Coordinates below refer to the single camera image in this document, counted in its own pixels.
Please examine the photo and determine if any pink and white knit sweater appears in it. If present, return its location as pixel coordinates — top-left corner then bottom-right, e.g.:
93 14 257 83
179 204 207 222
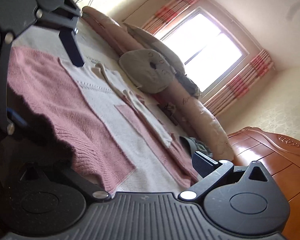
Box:
6 45 203 196

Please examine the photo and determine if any blue baseball cap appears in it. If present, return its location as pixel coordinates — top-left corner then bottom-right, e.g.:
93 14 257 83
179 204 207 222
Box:
179 136 213 158

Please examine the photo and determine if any floral cream rolled quilt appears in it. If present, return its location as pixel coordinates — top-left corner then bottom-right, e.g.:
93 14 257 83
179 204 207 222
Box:
82 6 235 161

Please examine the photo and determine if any black hair clip with flower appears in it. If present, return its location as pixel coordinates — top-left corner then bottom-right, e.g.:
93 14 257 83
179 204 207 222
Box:
161 102 179 126

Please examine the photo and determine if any grey pillow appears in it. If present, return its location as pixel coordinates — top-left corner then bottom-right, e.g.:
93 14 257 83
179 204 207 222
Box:
124 23 185 76

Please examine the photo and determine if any wooden headboard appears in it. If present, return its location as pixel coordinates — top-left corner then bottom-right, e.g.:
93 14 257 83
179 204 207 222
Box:
228 127 300 239

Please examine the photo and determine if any grey cat face cushion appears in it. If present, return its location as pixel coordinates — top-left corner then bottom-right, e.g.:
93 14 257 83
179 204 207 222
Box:
119 49 175 94

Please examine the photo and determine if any grey folded cloth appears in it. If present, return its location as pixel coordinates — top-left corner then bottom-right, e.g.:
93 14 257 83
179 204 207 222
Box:
175 74 201 99

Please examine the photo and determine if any right striped curtain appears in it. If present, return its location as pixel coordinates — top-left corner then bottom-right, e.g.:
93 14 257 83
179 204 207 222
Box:
204 49 274 116

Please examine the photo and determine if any striped curtain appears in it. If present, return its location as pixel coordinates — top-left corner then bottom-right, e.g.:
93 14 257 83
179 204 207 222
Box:
204 49 274 116
142 0 199 35

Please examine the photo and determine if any window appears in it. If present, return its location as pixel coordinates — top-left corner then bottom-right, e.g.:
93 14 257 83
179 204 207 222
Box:
161 7 248 94

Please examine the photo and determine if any left striped curtain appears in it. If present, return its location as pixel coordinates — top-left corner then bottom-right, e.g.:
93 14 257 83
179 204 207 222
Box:
142 0 199 35

